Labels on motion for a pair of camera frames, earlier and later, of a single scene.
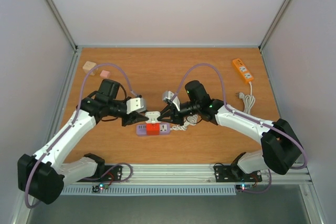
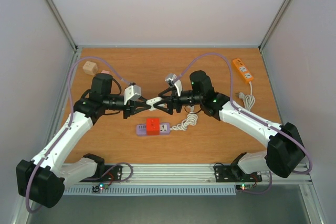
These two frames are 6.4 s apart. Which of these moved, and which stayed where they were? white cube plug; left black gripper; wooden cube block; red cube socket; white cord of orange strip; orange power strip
Moved: white cube plug; left black gripper
Stayed: wooden cube block; red cube socket; orange power strip; white cord of orange strip
